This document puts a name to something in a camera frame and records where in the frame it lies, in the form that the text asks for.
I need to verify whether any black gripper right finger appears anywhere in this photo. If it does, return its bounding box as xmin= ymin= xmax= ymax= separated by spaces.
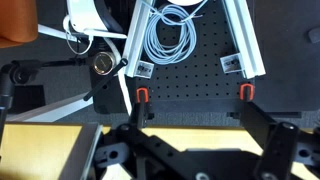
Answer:
xmin=241 ymin=102 xmax=320 ymax=180

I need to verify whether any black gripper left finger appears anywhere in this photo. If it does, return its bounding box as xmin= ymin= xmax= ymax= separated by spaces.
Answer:
xmin=94 ymin=124 xmax=187 ymax=180

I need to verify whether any right orange black clamp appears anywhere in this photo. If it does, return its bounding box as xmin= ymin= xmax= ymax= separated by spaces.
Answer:
xmin=239 ymin=83 xmax=255 ymax=102

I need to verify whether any orange black clamp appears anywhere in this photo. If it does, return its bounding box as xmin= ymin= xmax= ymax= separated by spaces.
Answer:
xmin=129 ymin=87 xmax=154 ymax=129
xmin=239 ymin=83 xmax=255 ymax=102

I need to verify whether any left orange black clamp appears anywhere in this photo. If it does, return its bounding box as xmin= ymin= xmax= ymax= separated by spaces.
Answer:
xmin=129 ymin=87 xmax=154 ymax=129

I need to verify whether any orange chair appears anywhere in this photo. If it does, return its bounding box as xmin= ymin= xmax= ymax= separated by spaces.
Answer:
xmin=0 ymin=0 xmax=38 ymax=48

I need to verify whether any right aluminium rail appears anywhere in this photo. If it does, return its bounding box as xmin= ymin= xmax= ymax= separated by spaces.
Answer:
xmin=222 ymin=0 xmax=266 ymax=79

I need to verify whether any aluminium rail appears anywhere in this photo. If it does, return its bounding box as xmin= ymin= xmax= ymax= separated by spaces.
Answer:
xmin=222 ymin=0 xmax=266 ymax=79
xmin=122 ymin=0 xmax=155 ymax=79

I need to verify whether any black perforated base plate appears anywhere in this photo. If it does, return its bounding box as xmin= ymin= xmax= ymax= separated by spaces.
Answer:
xmin=126 ymin=0 xmax=301 ymax=114

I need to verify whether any left aluminium rail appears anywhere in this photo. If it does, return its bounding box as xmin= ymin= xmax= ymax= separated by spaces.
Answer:
xmin=122 ymin=0 xmax=155 ymax=79

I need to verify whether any coiled grey cable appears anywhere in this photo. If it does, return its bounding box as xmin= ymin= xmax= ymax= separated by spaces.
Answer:
xmin=142 ymin=3 xmax=198 ymax=66

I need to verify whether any black camera tripod arm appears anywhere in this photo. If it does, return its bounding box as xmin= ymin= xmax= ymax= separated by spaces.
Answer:
xmin=0 ymin=57 xmax=129 ymax=134

